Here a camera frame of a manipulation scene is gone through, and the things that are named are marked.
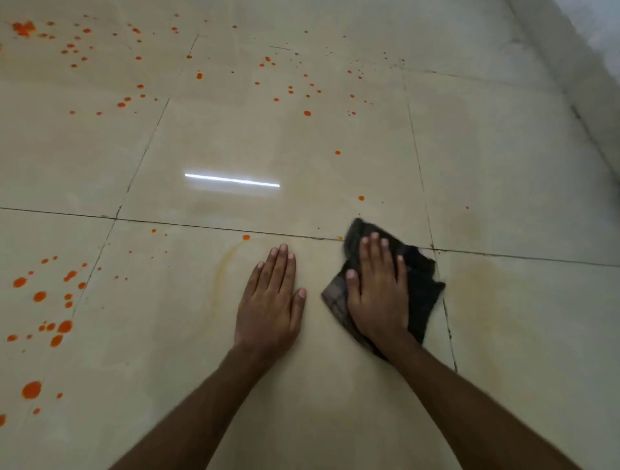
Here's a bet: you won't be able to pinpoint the person's right hand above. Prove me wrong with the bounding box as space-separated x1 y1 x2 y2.
344 232 411 348

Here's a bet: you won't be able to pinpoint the person's left hand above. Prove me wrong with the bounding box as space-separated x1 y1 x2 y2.
233 243 308 360

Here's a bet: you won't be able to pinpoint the dark plaid cleaning cloth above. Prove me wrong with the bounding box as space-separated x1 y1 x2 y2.
320 217 447 362

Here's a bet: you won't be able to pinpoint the orange liquid spill drops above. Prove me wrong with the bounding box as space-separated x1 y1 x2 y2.
0 19 471 428

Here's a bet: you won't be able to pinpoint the person's right forearm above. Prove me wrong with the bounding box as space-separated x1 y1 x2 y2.
373 328 583 470

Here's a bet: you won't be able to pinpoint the person's left forearm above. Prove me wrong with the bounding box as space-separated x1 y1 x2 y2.
108 345 278 470

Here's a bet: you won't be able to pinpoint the beige tiled floor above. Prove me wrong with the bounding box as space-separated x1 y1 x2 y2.
0 0 620 470

